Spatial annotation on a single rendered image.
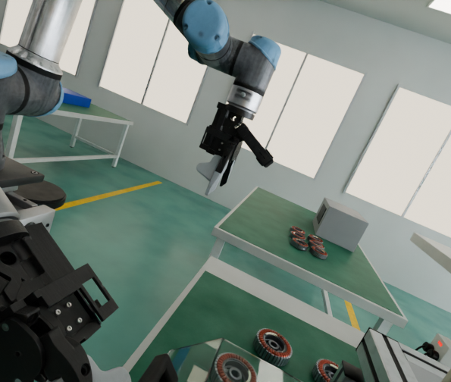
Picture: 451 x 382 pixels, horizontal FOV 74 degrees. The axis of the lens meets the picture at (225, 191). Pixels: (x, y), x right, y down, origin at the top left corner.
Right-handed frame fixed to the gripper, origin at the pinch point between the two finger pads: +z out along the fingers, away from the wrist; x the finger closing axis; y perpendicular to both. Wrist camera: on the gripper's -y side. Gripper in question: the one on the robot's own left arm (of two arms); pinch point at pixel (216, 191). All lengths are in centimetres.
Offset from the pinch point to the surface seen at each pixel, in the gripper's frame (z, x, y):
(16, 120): 56, -163, 221
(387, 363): 3.8, 31.4, -34.5
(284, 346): 37, -12, -34
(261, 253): 42, -88, -22
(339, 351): 40, -29, -56
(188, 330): 40.3, -2.8, -7.1
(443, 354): 28, -37, -89
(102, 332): 115, -65, 39
